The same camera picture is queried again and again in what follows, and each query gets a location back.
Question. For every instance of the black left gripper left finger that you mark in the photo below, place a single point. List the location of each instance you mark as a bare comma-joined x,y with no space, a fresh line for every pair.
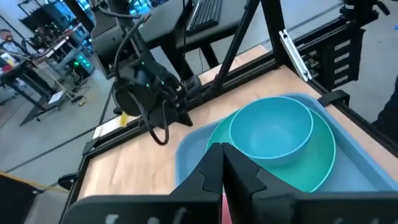
208,177

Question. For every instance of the computer tower green lights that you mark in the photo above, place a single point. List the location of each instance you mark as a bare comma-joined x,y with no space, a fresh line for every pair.
83,63

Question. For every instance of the black keyboard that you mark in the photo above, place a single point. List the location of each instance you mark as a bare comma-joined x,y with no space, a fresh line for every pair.
205,15

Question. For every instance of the yellow tag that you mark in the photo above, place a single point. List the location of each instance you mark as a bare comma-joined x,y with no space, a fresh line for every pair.
123,119

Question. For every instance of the black tripod device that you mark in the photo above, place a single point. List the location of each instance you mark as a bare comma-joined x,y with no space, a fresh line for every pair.
360,12

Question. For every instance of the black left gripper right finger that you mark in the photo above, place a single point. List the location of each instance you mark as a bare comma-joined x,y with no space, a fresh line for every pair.
248,193

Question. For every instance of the green plate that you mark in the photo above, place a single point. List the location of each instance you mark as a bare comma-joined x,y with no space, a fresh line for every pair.
314,168

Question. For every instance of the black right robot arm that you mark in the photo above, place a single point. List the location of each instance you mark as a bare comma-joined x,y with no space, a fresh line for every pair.
140,90

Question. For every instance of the black table clamp bracket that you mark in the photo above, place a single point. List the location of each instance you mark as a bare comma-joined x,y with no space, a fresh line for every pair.
334,97
66,181

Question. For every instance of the blue bowl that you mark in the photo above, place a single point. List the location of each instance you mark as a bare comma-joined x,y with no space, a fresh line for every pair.
270,130

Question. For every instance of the pink plastic cup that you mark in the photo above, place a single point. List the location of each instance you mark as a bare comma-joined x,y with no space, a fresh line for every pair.
226,211

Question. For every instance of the black slotted equipment box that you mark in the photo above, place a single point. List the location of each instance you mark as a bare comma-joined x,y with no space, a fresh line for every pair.
342,59

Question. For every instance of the black panel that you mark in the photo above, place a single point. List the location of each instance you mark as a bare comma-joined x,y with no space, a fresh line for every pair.
15,202

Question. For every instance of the silver metal bracket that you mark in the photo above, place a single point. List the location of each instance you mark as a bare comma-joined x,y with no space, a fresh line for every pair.
295,56

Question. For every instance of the light blue tray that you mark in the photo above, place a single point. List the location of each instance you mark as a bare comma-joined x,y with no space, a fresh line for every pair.
351,177

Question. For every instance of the work desk black legs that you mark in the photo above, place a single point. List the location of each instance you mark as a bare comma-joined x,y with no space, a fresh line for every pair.
12,73

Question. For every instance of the black aluminium table frame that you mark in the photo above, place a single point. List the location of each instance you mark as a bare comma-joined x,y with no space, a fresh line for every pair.
105,143

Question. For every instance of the person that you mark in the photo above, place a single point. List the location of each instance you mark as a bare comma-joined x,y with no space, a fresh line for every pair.
9,43

